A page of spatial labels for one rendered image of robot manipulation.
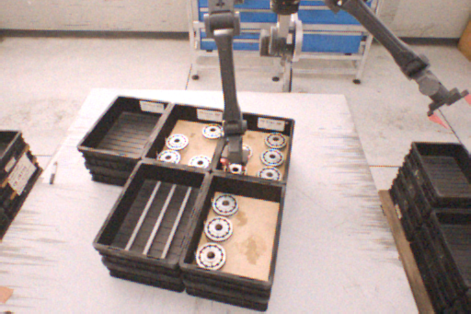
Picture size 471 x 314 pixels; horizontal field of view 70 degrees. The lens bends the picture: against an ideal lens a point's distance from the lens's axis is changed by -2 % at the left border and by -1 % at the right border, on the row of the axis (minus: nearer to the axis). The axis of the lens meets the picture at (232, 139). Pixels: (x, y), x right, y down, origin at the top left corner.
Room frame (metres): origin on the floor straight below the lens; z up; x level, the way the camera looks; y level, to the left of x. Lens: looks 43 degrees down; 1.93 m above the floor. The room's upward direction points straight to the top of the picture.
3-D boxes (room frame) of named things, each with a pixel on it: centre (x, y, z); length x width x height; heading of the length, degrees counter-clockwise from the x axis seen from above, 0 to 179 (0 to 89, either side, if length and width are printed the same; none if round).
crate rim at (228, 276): (0.66, -0.02, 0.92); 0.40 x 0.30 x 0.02; 168
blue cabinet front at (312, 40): (2.95, -0.84, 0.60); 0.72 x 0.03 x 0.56; 88
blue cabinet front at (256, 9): (2.98, -0.04, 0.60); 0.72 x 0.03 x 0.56; 88
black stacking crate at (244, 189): (0.66, -0.02, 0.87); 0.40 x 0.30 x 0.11; 168
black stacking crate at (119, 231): (0.72, 0.27, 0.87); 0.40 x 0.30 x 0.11; 168
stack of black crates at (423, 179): (1.21, -1.18, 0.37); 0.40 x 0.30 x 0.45; 178
